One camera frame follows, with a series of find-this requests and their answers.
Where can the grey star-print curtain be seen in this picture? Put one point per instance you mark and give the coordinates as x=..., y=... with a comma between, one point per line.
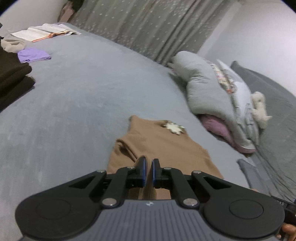
x=150, y=25

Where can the grey quilted headboard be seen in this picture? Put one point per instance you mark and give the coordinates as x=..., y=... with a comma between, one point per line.
x=277, y=115

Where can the grey folded duvet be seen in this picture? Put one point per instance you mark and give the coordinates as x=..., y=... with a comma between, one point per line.
x=203, y=92

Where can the open book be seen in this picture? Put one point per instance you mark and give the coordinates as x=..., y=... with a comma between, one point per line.
x=39, y=32

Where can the grey bed sheet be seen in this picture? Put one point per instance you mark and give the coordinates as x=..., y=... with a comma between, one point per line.
x=81, y=97

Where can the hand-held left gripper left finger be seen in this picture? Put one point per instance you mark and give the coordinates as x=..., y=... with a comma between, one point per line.
x=143, y=173

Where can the pink hanging garment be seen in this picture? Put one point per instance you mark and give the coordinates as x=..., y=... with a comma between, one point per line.
x=67, y=12

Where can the brown sweater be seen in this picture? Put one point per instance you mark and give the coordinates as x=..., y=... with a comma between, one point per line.
x=161, y=146

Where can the purple garment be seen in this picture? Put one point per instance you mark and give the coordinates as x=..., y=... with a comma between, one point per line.
x=33, y=55

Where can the dark brown garment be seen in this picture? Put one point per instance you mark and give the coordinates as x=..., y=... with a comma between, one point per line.
x=11, y=78

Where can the beige garment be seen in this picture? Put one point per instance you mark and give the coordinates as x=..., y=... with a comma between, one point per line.
x=11, y=44

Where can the pink blanket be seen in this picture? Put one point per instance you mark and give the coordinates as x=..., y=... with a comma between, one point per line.
x=215, y=126

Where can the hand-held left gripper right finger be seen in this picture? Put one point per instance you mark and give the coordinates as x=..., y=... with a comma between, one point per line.
x=153, y=175

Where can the grey folded cloth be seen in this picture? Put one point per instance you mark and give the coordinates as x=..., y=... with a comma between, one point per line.
x=249, y=171

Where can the white plush toy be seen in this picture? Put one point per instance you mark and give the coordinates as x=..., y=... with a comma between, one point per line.
x=260, y=109

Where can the dark hanging garment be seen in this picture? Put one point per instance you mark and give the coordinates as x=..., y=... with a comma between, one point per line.
x=77, y=3

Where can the floral patterned cloth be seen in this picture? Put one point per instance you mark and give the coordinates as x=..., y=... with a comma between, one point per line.
x=219, y=76

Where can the white flower-print pillow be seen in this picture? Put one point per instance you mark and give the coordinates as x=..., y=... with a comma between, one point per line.
x=241, y=92

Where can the person's right hand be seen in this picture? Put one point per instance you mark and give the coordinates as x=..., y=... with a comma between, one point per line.
x=289, y=233

